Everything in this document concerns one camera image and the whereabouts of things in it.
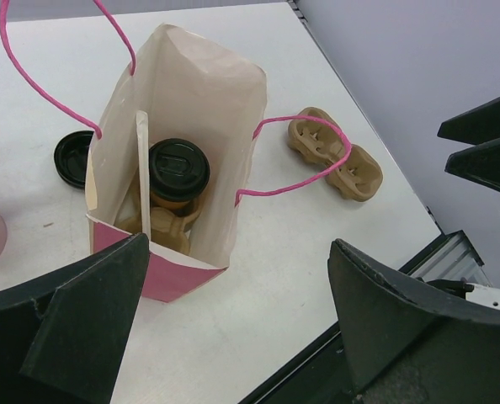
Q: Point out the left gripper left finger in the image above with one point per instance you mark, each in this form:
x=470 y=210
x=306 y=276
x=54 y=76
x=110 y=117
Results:
x=63 y=335

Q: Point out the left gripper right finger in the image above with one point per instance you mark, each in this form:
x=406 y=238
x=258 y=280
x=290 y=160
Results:
x=406 y=341

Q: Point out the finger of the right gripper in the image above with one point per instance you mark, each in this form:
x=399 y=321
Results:
x=476 y=126
x=479 y=164

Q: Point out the brown paper coffee cup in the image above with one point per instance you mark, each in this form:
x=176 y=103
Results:
x=179 y=208

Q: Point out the single white straw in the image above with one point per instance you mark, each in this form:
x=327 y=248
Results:
x=142 y=132

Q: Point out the pink and cream paper bag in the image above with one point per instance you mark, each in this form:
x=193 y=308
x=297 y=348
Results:
x=192 y=89

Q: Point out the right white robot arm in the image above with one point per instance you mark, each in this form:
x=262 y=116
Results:
x=455 y=267

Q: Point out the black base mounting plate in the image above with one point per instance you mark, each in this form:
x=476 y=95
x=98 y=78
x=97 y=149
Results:
x=317 y=374

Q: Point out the brown pulp cup carrier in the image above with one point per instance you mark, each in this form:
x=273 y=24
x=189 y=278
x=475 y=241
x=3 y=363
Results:
x=359 y=178

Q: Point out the stack of black lids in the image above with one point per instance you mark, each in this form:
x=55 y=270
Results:
x=71 y=156

